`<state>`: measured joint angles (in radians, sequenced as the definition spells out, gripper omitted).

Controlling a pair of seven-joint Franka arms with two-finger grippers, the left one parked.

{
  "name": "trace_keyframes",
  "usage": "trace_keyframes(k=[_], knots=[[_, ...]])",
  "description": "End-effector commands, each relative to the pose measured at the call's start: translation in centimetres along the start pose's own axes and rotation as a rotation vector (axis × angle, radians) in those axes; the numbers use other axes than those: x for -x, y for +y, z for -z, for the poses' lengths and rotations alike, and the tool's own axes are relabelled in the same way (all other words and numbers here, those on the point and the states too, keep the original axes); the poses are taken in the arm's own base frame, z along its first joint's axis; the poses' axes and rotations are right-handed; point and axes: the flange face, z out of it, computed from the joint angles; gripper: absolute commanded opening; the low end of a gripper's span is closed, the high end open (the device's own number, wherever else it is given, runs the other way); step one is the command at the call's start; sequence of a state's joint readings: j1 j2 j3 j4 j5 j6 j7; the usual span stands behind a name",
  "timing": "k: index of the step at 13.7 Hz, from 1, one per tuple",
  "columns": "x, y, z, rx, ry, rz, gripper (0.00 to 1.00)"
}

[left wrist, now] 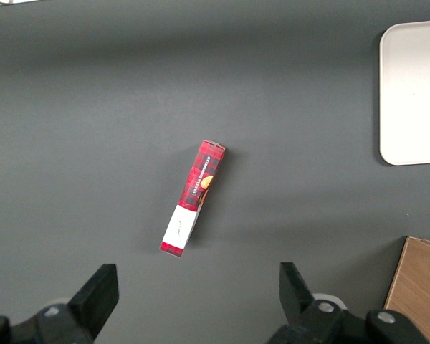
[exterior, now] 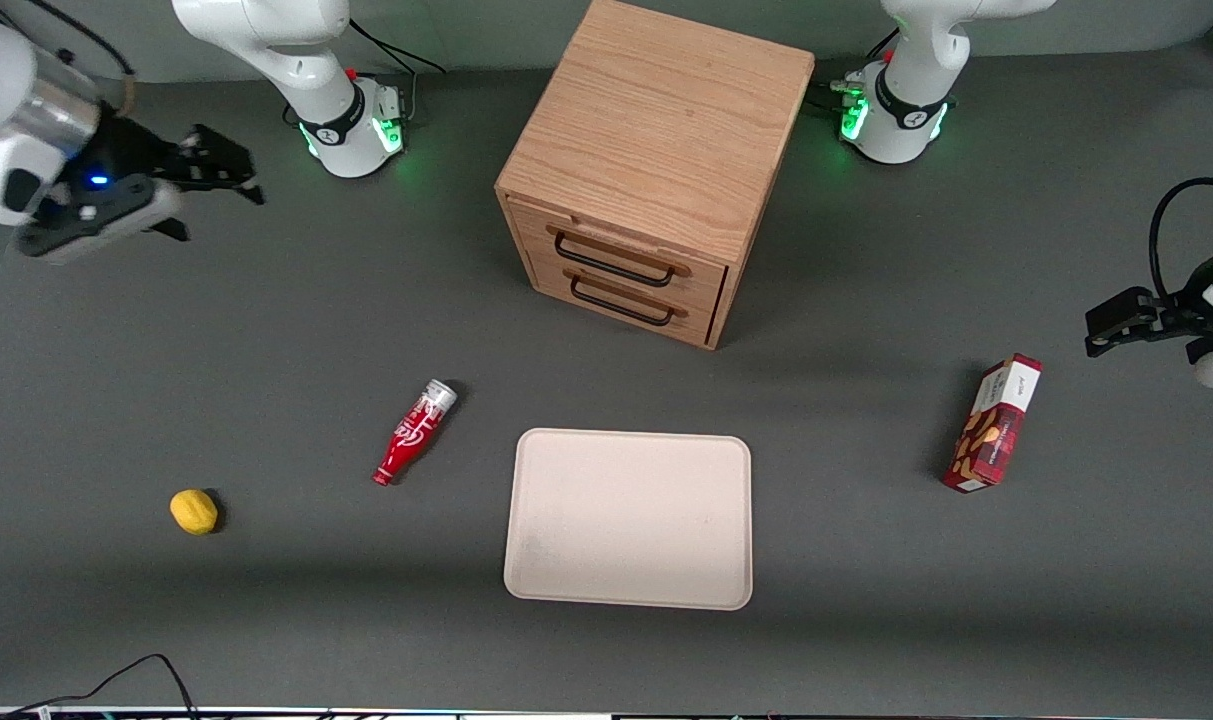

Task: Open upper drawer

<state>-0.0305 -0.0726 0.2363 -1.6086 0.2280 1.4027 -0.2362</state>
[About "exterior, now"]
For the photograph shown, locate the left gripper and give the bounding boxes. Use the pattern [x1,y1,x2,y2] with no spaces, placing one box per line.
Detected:
[1084,240,1213,359]

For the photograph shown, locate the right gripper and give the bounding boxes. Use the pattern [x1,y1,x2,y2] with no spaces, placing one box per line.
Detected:
[0,108,266,242]

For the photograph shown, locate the wooden drawer with black handle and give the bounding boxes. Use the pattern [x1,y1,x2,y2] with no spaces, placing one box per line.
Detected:
[528,250,725,347]
[506,195,732,307]

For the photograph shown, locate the wooden drawer cabinet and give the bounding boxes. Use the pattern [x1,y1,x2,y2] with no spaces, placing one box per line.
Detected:
[494,0,817,351]

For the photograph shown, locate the red cookie box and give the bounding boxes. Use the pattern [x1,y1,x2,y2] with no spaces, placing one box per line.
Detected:
[942,353,1045,494]

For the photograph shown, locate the yellow lemon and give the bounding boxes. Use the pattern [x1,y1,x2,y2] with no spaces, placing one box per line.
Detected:
[169,488,220,537]

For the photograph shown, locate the red bottle with silver cap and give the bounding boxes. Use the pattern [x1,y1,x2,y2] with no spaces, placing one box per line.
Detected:
[371,379,459,488]

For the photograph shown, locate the beige plastic tray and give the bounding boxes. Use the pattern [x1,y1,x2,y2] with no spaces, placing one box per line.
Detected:
[503,428,754,612]

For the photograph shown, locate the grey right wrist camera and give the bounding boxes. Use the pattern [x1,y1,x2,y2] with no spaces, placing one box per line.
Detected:
[14,176,183,265]

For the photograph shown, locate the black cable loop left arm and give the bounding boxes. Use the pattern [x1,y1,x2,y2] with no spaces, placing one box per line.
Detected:
[1148,177,1213,301]

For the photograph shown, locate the black cables at right base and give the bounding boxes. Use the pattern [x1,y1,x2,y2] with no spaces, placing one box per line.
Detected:
[349,18,447,123]

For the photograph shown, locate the black cables at base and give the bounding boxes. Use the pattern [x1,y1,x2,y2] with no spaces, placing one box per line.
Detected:
[811,28,903,113]
[349,18,447,123]

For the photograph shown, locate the black cables at left base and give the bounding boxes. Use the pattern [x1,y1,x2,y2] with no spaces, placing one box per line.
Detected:
[811,28,903,113]

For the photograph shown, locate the black floor cable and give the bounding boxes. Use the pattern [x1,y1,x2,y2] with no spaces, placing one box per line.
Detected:
[0,630,203,720]

